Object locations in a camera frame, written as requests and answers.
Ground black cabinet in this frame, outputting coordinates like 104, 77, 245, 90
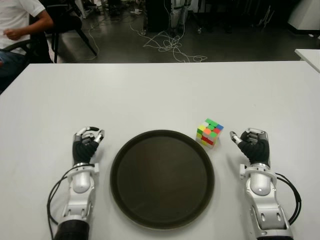
144, 0, 173, 33

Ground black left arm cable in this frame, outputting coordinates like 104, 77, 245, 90
46, 166, 83, 240

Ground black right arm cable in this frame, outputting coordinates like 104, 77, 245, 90
274, 172, 303, 225

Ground black chair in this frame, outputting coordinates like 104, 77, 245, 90
29, 0, 98, 63

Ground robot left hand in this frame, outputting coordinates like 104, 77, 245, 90
71, 126, 106, 167

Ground tangled white floor cable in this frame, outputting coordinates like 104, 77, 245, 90
128, 23, 208, 63

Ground white cabinet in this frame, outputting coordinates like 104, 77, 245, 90
287, 0, 320, 40

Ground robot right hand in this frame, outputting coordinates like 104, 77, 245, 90
229, 127, 271, 167

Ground seated person white shirt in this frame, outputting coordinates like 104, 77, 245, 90
0, 0, 55, 95

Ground white side table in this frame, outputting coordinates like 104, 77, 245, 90
294, 48, 320, 76

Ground round dark brown plate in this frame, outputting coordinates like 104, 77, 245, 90
109, 129, 215, 229

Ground multicoloured Rubik's cube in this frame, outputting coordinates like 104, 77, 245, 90
195, 118, 225, 149

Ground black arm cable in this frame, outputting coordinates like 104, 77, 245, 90
46, 166, 83, 240
274, 172, 303, 225

